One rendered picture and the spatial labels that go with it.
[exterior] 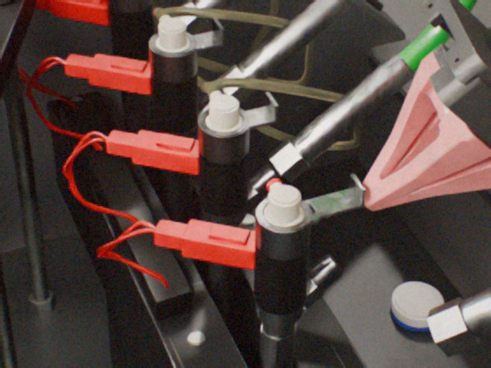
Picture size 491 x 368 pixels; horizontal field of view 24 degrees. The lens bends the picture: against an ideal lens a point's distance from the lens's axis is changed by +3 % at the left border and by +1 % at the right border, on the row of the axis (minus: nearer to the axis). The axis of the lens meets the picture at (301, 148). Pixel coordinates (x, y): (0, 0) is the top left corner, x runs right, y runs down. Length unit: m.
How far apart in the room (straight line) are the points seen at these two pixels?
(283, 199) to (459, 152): 0.09
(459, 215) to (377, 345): 0.12
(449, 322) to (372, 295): 0.40
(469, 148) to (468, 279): 0.37
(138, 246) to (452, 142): 0.24
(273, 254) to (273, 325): 0.05
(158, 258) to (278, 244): 0.15
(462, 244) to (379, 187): 0.33
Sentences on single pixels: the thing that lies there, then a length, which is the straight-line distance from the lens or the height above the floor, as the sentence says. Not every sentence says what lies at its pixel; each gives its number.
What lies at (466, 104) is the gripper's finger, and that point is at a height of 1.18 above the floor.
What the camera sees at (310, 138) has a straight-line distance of 0.66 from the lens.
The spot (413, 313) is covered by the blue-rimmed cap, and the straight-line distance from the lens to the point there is 0.88.
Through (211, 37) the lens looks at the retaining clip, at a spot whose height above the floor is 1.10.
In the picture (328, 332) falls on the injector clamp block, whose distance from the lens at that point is 0.68.
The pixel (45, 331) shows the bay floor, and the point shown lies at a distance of 0.89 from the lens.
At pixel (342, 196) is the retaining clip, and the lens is 0.59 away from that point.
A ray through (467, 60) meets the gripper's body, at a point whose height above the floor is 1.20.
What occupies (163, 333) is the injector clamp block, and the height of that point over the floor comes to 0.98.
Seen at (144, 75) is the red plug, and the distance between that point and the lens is 0.70.
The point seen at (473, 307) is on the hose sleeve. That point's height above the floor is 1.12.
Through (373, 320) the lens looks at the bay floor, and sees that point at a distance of 0.89.
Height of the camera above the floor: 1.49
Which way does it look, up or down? 39 degrees down
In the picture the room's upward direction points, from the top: 3 degrees clockwise
